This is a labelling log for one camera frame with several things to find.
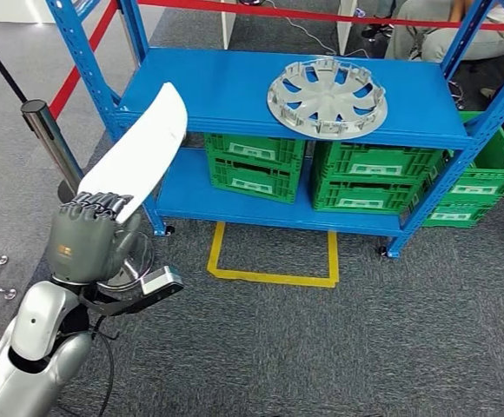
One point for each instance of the blue metal shelf rack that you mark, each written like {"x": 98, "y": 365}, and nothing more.
{"x": 234, "y": 86}

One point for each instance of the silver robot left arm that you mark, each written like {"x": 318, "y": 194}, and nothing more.
{"x": 39, "y": 316}

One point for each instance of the grey plastic wheel hubcap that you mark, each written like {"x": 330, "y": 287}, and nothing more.
{"x": 326, "y": 98}

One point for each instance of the red barrier belt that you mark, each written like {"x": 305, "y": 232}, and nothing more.
{"x": 278, "y": 12}
{"x": 78, "y": 75}

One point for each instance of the black pole stanchion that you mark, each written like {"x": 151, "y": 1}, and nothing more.
{"x": 0, "y": 63}

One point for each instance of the green plastic crate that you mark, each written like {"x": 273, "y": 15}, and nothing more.
{"x": 482, "y": 214}
{"x": 221, "y": 190}
{"x": 495, "y": 167}
{"x": 326, "y": 198}
{"x": 217, "y": 147}
{"x": 335, "y": 155}

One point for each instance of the white plastic panel part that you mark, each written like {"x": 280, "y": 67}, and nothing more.
{"x": 139, "y": 149}

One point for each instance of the chrome stanchion with round base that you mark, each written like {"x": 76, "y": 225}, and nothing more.
{"x": 48, "y": 135}

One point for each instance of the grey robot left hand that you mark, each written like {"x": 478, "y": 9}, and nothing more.
{"x": 82, "y": 247}

